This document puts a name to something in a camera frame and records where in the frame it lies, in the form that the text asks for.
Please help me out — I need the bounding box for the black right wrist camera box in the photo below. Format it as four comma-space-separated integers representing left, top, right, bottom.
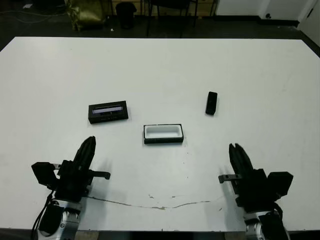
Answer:
266, 171, 295, 199

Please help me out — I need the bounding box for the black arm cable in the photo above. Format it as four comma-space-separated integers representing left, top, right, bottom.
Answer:
272, 201, 288, 226
30, 190, 56, 240

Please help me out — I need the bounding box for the black box base white insert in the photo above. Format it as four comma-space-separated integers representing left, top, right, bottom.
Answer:
143, 123, 185, 145

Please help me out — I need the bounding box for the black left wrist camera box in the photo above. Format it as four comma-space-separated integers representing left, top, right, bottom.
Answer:
31, 161, 58, 188

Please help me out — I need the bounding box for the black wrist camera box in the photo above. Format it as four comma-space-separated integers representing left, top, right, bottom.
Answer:
31, 161, 58, 188
266, 171, 295, 199

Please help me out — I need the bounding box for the black waste bin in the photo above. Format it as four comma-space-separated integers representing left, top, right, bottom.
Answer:
115, 1, 138, 30

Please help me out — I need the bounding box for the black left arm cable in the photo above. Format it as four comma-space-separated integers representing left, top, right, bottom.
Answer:
30, 190, 56, 240

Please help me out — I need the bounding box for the black box lid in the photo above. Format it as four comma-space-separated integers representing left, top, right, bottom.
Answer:
88, 100, 130, 125

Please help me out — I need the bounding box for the crumpled shiny plastic bag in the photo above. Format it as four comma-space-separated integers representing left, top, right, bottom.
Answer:
64, 0, 106, 32

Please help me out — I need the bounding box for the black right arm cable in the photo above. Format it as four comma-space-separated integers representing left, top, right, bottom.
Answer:
272, 201, 288, 226

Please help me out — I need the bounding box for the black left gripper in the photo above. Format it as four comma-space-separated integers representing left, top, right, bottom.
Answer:
51, 136, 111, 203

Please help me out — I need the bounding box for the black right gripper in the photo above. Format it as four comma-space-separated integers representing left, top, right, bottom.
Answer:
218, 142, 276, 214

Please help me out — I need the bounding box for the black office chair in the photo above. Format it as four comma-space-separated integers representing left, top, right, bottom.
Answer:
144, 0, 198, 38

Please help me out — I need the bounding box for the small black camera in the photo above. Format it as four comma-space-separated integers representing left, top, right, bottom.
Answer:
205, 91, 218, 116

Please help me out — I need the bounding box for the thin pale floor cable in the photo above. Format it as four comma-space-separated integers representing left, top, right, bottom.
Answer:
0, 9, 68, 26

